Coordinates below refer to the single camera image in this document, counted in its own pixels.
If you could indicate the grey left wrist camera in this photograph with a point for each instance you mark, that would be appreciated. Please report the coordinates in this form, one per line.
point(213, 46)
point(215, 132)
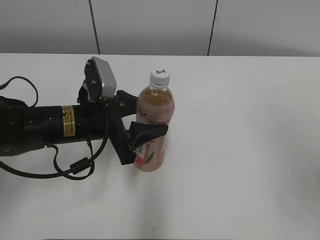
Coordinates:
point(99, 82)

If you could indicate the pink label tea bottle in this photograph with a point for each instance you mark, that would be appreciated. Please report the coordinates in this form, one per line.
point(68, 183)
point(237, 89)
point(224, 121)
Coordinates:
point(154, 106)

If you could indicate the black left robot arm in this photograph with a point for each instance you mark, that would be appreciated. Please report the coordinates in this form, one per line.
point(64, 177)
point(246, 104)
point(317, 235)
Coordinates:
point(24, 129)

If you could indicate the white bottle cap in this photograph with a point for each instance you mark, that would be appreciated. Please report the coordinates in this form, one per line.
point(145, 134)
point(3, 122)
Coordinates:
point(159, 76)

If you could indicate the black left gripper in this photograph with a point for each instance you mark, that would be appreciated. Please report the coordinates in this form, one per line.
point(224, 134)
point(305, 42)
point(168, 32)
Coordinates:
point(104, 118)

